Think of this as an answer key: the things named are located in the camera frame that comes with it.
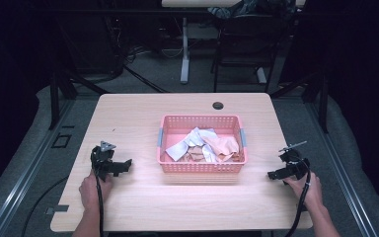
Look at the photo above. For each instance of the person's left hand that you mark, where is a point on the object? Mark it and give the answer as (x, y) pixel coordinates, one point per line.
(90, 192)

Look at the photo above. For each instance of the black metal stand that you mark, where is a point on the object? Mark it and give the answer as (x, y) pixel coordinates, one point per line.
(62, 89)
(312, 92)

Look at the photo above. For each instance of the patterned cloth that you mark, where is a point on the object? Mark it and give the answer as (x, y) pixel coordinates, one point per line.
(230, 10)

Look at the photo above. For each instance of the peach sock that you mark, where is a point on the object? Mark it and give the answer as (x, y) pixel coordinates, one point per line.
(222, 144)

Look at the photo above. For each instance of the black chair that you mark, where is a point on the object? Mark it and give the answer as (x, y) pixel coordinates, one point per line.
(243, 46)

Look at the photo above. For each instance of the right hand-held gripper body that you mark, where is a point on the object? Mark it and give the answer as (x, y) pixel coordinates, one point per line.
(294, 162)

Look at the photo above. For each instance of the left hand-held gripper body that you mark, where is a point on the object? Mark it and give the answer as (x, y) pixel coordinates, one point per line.
(103, 158)

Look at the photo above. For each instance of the white desk leg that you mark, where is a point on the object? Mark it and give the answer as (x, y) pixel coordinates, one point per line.
(185, 49)

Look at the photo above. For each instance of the light blue sock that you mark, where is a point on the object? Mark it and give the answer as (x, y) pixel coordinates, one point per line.
(190, 142)

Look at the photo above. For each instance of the person's right hand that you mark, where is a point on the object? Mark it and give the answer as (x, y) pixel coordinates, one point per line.
(306, 192)

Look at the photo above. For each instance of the pink plastic basket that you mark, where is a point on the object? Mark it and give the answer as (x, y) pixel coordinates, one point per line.
(202, 144)

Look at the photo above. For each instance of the tan patterned sock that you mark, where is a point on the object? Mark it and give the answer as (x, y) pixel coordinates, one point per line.
(195, 154)

